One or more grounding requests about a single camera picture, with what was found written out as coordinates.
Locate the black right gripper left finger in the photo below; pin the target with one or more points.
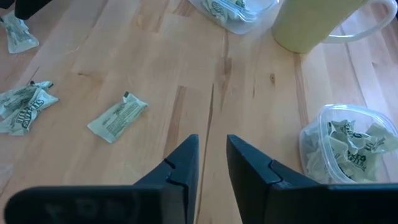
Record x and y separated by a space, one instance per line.
177 186

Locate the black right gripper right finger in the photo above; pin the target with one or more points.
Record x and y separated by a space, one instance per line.
258 193

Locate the large clear plastic container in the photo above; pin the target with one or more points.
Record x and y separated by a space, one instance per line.
248 26

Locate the small clear plastic container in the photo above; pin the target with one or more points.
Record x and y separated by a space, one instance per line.
311 137

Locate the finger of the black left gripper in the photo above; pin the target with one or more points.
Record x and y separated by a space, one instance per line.
4 3
29 7

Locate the pale green mug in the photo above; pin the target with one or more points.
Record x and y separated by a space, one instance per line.
304 25

